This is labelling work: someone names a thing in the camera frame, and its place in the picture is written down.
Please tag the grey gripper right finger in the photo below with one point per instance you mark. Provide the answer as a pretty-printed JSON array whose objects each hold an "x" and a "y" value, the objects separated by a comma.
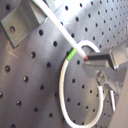
[{"x": 105, "y": 75}]

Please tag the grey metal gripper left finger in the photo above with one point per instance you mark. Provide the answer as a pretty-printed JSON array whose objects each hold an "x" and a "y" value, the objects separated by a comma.
[{"x": 106, "y": 55}]

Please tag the perforated metal breadboard plate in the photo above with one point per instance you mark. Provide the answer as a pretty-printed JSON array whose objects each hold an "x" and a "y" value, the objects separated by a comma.
[{"x": 29, "y": 74}]

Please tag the grey metal clip bracket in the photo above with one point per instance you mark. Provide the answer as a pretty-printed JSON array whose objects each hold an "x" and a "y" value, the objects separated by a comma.
[{"x": 21, "y": 21}]

